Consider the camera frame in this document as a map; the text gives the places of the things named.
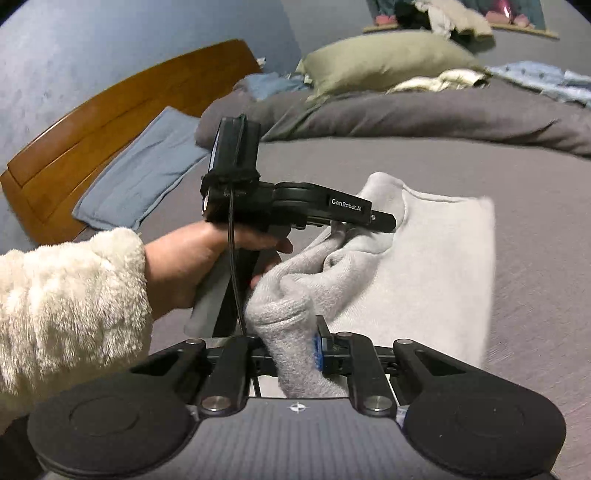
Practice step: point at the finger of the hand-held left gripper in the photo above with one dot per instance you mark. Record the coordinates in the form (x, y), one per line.
(383, 221)

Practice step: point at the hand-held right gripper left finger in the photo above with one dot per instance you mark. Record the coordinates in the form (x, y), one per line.
(261, 356)

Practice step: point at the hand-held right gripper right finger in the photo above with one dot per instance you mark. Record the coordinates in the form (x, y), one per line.
(317, 353)

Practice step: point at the light grey sweater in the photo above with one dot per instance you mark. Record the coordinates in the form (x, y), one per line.
(415, 277)

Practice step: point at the person's left forearm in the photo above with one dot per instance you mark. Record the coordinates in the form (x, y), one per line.
(69, 300)

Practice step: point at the beige clothes pile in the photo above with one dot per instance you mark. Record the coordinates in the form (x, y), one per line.
(457, 18)

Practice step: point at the person's left hand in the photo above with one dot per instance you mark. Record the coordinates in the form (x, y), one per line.
(180, 267)

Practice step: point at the blue cloth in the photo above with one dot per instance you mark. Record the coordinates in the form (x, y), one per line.
(272, 85)

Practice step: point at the blue pillow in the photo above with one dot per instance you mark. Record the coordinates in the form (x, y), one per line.
(138, 175)

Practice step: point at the small white object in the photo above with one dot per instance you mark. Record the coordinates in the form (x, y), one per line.
(260, 61)

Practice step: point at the dark grey duvet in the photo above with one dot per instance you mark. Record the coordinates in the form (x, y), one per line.
(415, 115)

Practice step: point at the wooden headboard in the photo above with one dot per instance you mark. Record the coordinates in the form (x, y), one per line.
(92, 134)

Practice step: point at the cream cloth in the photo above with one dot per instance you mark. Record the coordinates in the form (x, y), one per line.
(438, 82)

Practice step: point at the olive green pillow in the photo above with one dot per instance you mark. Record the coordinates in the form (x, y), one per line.
(383, 60)

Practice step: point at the pink plush item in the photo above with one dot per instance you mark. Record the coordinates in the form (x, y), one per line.
(385, 20)

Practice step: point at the black cloth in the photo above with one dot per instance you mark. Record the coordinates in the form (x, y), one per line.
(408, 11)

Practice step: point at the teal curtain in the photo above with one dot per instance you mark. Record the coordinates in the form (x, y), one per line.
(383, 5)

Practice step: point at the light blue blanket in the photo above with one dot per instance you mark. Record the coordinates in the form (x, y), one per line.
(545, 78)

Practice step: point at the wooden windowsill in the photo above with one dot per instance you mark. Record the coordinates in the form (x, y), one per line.
(531, 31)

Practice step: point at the pink glowing object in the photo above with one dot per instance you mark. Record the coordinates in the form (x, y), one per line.
(501, 7)

